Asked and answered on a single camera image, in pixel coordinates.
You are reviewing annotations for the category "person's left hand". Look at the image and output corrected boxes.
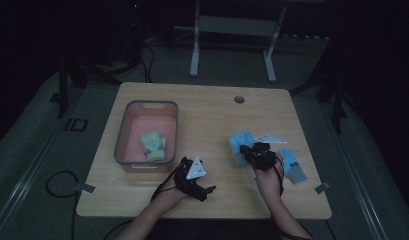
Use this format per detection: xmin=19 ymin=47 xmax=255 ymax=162
xmin=154 ymin=175 xmax=190 ymax=210

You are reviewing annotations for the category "green glove with buttons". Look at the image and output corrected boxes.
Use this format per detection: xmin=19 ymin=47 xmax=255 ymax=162
xmin=139 ymin=130 xmax=168 ymax=157

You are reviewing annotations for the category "person's dark clothing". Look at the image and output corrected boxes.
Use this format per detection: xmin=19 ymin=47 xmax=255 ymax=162
xmin=155 ymin=219 xmax=276 ymax=240

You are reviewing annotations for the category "small grey tag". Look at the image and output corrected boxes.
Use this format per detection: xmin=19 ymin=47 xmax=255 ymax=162
xmin=314 ymin=181 xmax=332 ymax=195
xmin=74 ymin=183 xmax=97 ymax=195

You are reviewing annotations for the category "white metal stand frame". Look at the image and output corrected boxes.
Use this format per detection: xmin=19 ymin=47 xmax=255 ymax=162
xmin=189 ymin=0 xmax=288 ymax=84

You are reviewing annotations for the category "person's right hand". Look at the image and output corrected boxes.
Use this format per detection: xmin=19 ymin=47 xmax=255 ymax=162
xmin=253 ymin=152 xmax=285 ymax=202

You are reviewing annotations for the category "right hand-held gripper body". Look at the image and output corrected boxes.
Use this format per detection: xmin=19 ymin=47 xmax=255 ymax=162
xmin=251 ymin=133 xmax=288 ymax=172

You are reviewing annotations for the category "pink plastic bin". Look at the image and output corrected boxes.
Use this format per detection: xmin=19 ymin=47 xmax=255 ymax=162
xmin=113 ymin=100 xmax=179 ymax=174

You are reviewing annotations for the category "left hand-held gripper cable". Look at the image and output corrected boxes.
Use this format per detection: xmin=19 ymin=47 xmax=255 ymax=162
xmin=149 ymin=165 xmax=180 ymax=203

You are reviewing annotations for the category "black floor bracket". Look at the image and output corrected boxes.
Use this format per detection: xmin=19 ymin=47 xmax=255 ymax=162
xmin=64 ymin=117 xmax=89 ymax=132

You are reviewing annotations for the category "plain blue glove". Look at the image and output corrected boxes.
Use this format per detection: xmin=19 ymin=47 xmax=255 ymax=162
xmin=228 ymin=129 xmax=257 ymax=166

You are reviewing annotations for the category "black tripod stand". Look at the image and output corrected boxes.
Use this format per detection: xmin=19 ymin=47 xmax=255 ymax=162
xmin=289 ymin=63 xmax=351 ymax=135
xmin=49 ymin=54 xmax=124 ymax=120

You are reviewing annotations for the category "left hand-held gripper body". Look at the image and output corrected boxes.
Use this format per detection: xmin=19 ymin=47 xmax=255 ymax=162
xmin=173 ymin=156 xmax=210 ymax=203

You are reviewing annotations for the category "right hand-held gripper cable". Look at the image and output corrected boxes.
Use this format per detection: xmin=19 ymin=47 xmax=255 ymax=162
xmin=273 ymin=159 xmax=287 ymax=198

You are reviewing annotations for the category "hand-held gripper cable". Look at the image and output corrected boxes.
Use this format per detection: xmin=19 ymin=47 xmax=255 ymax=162
xmin=149 ymin=165 xmax=180 ymax=203
xmin=273 ymin=159 xmax=287 ymax=198

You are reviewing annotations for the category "blue glove with buttons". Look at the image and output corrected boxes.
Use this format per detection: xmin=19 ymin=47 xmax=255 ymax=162
xmin=278 ymin=148 xmax=308 ymax=185

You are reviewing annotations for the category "black floor cable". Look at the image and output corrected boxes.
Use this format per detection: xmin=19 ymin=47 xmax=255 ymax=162
xmin=102 ymin=218 xmax=136 ymax=240
xmin=45 ymin=170 xmax=80 ymax=240
xmin=138 ymin=42 xmax=156 ymax=84

